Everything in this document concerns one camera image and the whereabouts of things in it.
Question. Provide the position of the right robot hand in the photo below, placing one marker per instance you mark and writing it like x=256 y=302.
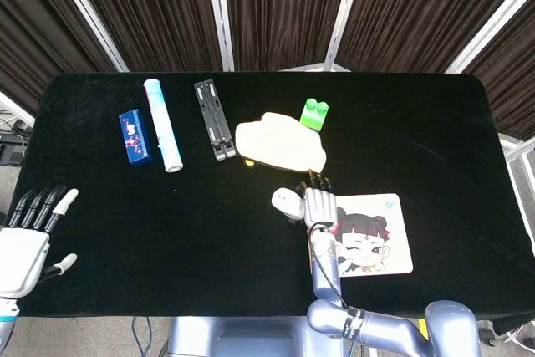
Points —
x=321 y=208

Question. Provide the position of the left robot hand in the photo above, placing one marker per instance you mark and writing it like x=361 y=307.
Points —
x=21 y=256

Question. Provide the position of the white computer mouse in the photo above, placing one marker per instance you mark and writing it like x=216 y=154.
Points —
x=286 y=202

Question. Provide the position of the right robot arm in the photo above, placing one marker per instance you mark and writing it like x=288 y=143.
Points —
x=326 y=273

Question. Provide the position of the cartoon girl mouse pad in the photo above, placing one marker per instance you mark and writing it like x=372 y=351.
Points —
x=376 y=244

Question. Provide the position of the cream cloth with black trim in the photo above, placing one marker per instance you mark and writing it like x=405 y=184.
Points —
x=280 y=146

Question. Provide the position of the small yellow black object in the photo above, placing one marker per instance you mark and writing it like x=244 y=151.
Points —
x=249 y=161

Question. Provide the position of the green toy brick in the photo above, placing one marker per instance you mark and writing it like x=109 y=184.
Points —
x=314 y=114

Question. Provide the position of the black velvet tablecloth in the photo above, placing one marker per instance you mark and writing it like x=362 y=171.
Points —
x=209 y=227

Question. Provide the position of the black folding laptop stand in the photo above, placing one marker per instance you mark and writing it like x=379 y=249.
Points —
x=214 y=118

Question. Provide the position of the grey robot torso base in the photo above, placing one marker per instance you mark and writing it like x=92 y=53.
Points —
x=251 y=338

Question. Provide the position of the blue carton box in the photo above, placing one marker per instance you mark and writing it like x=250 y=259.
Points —
x=134 y=136

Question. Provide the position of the white wrap roll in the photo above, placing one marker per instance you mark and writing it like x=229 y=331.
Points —
x=163 y=127

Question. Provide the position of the brown pleated curtain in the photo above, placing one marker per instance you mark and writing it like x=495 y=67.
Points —
x=33 y=39
x=510 y=85
x=418 y=10
x=150 y=10
x=284 y=10

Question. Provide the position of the black caster wheel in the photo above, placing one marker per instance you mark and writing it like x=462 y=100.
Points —
x=487 y=336

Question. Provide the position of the white frame post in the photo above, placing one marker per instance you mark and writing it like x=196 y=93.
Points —
x=88 y=18
x=342 y=18
x=219 y=14
x=489 y=27

